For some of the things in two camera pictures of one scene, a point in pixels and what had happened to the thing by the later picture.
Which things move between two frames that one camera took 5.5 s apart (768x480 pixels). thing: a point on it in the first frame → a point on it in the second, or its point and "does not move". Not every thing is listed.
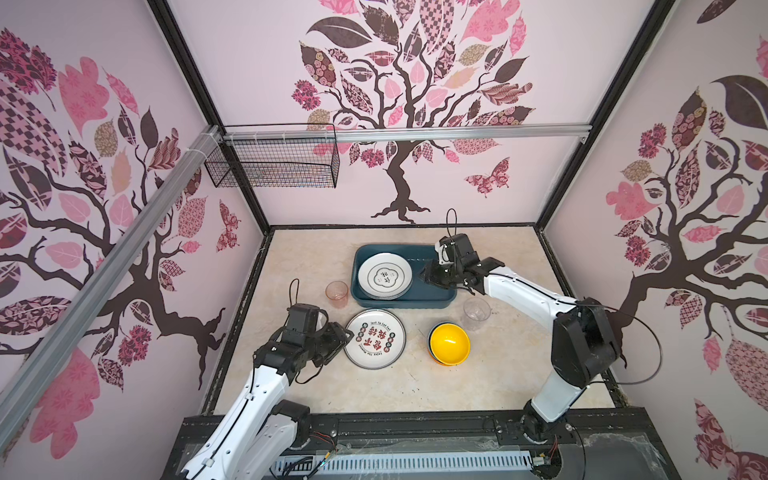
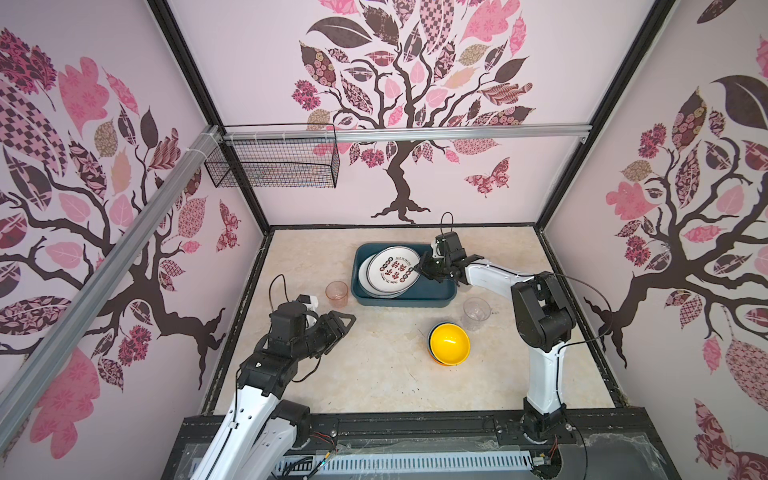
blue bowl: x=429 y=344 does not move
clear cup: x=476 y=311 does not move
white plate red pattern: x=379 y=338 → x=393 y=269
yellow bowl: x=450 y=344 does not move
